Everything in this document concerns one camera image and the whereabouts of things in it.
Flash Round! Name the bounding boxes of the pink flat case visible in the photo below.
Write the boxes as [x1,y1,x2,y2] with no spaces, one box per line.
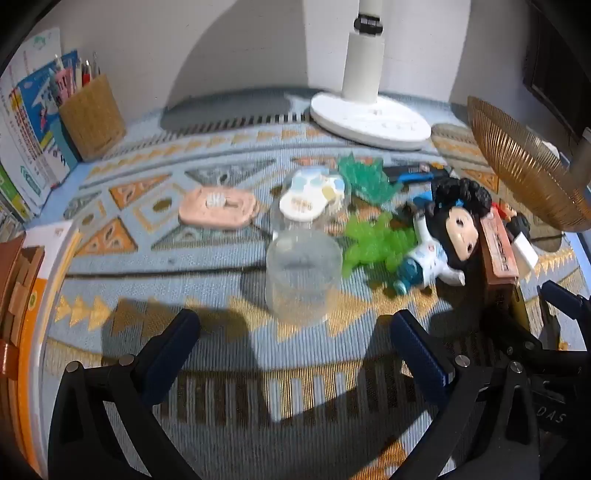
[179,186,259,230]

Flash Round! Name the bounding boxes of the dark furniture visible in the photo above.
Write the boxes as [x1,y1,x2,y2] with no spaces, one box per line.
[522,0,591,139]

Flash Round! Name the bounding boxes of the salmon brown box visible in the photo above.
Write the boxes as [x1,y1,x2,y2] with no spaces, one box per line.
[480,215,520,289]

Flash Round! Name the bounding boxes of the black box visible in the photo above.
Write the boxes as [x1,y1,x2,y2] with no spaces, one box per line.
[383,162,437,178]

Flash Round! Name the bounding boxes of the blue patterned mat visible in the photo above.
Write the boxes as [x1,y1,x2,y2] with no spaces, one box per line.
[41,92,583,480]

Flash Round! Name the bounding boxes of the blue box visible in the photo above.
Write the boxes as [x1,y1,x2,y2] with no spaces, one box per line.
[397,170,451,185]

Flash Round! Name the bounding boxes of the white lamp base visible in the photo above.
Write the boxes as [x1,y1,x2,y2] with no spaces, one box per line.
[310,0,432,151]

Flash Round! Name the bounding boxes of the black-haired doll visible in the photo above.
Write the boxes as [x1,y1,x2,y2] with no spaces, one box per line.
[489,200,532,241]
[394,178,492,295]

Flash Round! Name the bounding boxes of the small white card box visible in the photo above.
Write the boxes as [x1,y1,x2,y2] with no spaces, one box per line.
[508,231,539,274]

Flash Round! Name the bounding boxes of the teal dinosaur toy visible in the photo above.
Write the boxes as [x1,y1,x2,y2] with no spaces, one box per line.
[337,151,404,206]

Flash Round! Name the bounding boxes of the black-haired doll in red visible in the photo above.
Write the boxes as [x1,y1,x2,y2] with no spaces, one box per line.
[489,200,532,241]

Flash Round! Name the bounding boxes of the gold wire basket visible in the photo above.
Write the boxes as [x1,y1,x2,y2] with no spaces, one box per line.
[467,95,591,233]

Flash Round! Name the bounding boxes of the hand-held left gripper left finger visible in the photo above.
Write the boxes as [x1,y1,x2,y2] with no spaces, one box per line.
[48,308,201,480]

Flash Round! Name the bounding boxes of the wooden block puzzle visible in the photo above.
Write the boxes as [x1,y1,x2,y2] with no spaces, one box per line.
[0,231,47,376]

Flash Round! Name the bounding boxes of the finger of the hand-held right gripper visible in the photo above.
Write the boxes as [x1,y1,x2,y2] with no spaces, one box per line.
[481,299,544,366]
[541,280,591,324]

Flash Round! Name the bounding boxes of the light green dinosaur toy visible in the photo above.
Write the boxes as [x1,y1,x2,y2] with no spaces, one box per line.
[342,212,419,278]

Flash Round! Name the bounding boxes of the white patterned lid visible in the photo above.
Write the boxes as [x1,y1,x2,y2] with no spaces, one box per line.
[279,168,345,223]

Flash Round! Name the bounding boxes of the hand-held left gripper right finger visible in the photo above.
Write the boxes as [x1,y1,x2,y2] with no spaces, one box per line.
[390,309,541,480]

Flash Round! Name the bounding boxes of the row of books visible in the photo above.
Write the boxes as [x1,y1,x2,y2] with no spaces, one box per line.
[0,28,80,223]

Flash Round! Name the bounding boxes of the bunch of pens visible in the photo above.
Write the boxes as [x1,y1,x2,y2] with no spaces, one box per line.
[51,52,102,100]

